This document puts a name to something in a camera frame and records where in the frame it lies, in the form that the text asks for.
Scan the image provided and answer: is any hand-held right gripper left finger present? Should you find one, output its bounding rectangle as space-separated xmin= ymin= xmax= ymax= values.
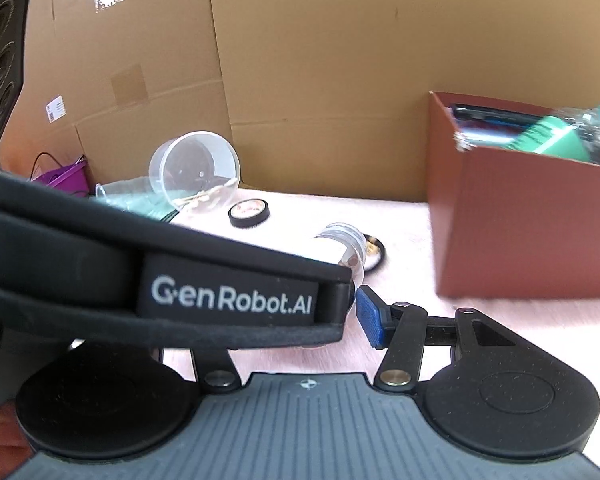
xmin=189 ymin=346 xmax=243 ymax=394

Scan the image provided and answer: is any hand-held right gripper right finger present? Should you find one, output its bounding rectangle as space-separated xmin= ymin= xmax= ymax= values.
xmin=355 ymin=284 xmax=518 ymax=390

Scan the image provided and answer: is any clear jar of brown pellets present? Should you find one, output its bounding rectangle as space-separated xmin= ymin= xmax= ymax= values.
xmin=312 ymin=222 xmax=367 ymax=318

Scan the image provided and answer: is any brown cardboard box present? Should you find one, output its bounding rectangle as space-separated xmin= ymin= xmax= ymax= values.
xmin=426 ymin=91 xmax=600 ymax=300

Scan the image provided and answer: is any person's left hand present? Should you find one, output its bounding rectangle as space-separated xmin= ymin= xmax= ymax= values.
xmin=0 ymin=402 xmax=33 ymax=480

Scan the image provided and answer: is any pink towel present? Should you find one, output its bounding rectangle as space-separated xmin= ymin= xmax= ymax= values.
xmin=162 ymin=187 xmax=600 ymax=466

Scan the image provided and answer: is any purple plastic basket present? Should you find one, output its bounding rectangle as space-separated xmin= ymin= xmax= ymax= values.
xmin=32 ymin=160 xmax=90 ymax=198

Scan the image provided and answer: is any mint green cloth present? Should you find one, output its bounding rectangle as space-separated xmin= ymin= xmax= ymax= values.
xmin=87 ymin=190 xmax=181 ymax=222

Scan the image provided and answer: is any bundle of cotton swabs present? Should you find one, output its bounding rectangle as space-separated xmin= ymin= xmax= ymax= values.
xmin=172 ymin=177 xmax=238 ymax=212

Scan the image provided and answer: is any clear round plastic tub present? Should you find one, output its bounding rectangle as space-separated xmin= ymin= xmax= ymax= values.
xmin=148 ymin=131 xmax=241 ymax=217

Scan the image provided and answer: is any black round lid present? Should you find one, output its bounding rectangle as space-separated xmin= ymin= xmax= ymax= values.
xmin=228 ymin=199 xmax=271 ymax=229

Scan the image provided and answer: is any black flat object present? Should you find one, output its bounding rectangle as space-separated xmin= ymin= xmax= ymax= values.
xmin=451 ymin=103 xmax=546 ymax=128

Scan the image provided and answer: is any green bottle with blue cap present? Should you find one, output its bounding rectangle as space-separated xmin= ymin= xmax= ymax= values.
xmin=505 ymin=97 xmax=600 ymax=168

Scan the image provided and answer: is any brown cardboard panel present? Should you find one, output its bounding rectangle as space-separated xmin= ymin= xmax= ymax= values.
xmin=0 ymin=0 xmax=600 ymax=206

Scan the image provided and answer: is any black hair tie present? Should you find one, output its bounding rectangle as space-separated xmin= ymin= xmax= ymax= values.
xmin=364 ymin=234 xmax=386 ymax=275

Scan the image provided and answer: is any black cable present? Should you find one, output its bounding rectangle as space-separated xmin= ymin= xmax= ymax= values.
xmin=31 ymin=151 xmax=88 ymax=181

